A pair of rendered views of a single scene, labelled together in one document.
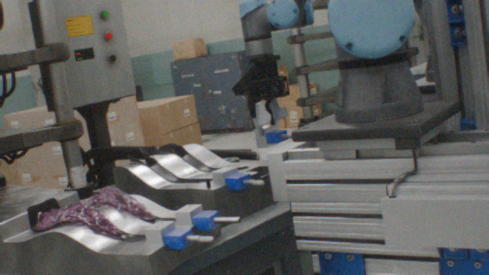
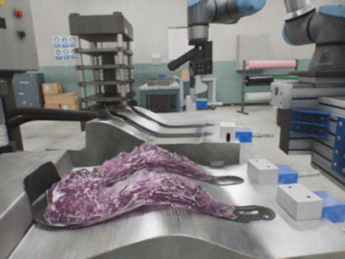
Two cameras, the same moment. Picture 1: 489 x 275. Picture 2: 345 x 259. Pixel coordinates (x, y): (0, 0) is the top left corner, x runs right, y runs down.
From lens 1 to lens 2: 1.08 m
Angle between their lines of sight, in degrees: 33
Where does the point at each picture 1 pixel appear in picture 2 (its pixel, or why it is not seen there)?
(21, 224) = (20, 218)
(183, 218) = (269, 176)
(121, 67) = (29, 44)
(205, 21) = not seen: hidden behind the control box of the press
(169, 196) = (171, 151)
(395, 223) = not seen: outside the picture
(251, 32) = (200, 18)
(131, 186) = (113, 141)
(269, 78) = (207, 58)
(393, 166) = not seen: outside the picture
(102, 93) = (12, 62)
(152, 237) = (307, 211)
